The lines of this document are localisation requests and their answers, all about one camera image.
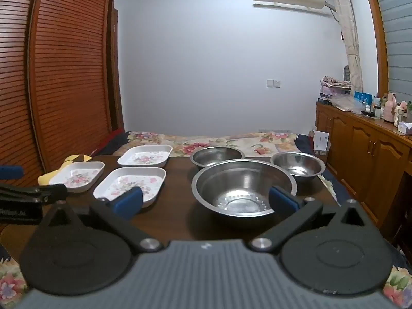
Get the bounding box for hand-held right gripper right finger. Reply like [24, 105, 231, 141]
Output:
[246, 186, 375, 254]

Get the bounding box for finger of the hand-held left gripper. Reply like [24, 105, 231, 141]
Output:
[0, 183, 69, 205]
[0, 166, 25, 180]

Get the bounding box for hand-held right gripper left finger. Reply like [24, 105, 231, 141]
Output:
[34, 186, 164, 254]

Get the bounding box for white floral plate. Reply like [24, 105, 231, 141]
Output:
[49, 161, 105, 193]
[117, 145, 173, 168]
[93, 167, 167, 208]

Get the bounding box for large steel bowl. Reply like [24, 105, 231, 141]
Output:
[191, 159, 297, 224]

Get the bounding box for yellow plush toy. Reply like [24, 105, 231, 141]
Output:
[38, 154, 93, 187]

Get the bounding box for red and dark cloth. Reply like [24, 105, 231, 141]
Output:
[93, 128, 130, 157]

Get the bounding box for white cardboard box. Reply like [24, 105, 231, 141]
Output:
[313, 130, 330, 154]

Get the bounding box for dark wooden table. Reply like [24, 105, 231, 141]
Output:
[0, 130, 412, 309]

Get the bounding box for wooden cabinet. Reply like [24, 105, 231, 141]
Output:
[315, 101, 412, 230]

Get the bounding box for louvered wooden wardrobe door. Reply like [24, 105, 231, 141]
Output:
[29, 0, 116, 174]
[0, 0, 42, 181]

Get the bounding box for clear plastic bags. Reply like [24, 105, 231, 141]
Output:
[331, 95, 368, 114]

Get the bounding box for pile of folded fabric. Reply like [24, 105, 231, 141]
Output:
[319, 75, 352, 102]

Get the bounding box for plain wooden door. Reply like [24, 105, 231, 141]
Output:
[107, 7, 126, 133]

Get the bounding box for pink bottle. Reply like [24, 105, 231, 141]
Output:
[384, 92, 398, 123]

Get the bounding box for beige patterned curtain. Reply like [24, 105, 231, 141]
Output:
[325, 0, 365, 95]

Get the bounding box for wooden window frame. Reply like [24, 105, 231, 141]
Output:
[360, 0, 391, 101]

